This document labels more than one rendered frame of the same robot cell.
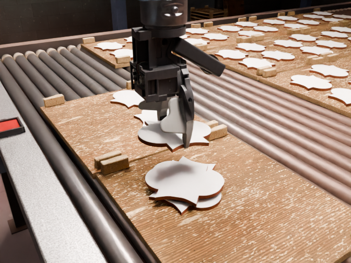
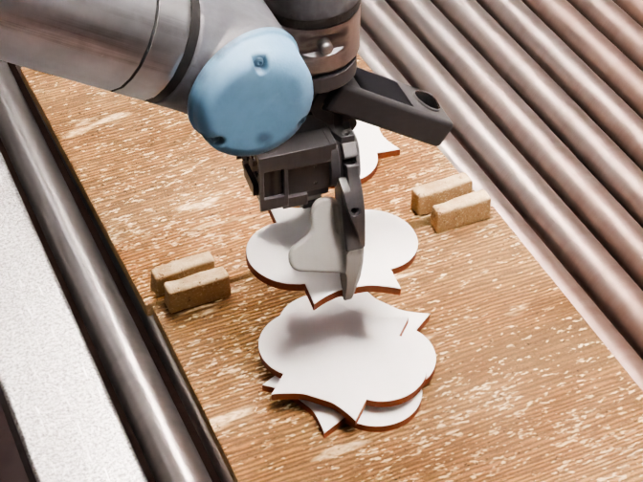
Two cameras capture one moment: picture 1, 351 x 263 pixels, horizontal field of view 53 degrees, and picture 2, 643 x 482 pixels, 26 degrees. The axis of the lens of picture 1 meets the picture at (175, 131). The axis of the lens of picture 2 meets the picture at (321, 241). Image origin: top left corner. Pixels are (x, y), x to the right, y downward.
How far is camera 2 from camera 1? 0.55 m
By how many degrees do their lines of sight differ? 16
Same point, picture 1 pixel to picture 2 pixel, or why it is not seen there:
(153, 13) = not seen: hidden behind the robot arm
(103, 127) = (181, 160)
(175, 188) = (321, 375)
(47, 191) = (45, 336)
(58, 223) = (69, 421)
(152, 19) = not seen: hidden behind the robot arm
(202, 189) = (377, 385)
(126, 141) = (233, 212)
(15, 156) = not seen: outside the picture
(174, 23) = (324, 68)
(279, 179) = (571, 367)
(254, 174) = (517, 348)
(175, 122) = (323, 251)
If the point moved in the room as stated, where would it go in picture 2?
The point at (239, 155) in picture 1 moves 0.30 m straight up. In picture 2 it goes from (500, 288) to (534, 9)
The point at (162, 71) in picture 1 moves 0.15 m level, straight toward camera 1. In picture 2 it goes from (297, 153) to (269, 294)
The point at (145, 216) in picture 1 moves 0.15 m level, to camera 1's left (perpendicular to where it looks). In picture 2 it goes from (249, 430) to (73, 409)
